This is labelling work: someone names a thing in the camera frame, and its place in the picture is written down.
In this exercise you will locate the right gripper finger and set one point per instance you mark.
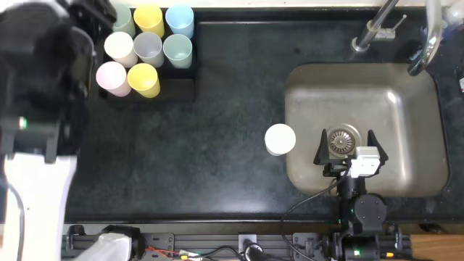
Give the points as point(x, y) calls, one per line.
point(322, 152)
point(373, 139)

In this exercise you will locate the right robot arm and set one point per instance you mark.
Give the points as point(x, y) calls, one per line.
point(369, 212)

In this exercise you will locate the yellow cup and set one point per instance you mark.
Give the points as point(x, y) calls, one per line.
point(143, 78)
point(148, 20)

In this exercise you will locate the steel tap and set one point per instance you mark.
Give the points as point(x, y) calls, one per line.
point(362, 41)

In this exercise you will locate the black tray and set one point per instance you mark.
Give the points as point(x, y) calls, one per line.
point(179, 87)

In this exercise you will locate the green cup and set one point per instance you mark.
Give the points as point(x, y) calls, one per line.
point(125, 20)
point(177, 50)

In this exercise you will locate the grey cup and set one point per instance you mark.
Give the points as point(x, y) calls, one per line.
point(148, 47)

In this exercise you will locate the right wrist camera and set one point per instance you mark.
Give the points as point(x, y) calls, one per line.
point(366, 161)

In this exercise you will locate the blue cup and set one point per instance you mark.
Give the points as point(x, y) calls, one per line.
point(179, 20)

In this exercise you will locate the pink cup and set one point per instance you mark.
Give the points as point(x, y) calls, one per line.
point(111, 77)

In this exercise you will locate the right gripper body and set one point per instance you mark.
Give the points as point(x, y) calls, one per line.
point(335, 170)

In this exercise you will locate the blue soap bottle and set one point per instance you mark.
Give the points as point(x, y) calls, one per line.
point(455, 16)

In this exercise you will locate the white cup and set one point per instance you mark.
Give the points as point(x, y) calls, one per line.
point(119, 47)
point(280, 139)

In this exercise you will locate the mounting rail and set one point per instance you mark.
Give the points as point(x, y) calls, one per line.
point(210, 241)

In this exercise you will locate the steel sink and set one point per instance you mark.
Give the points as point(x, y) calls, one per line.
point(398, 108)

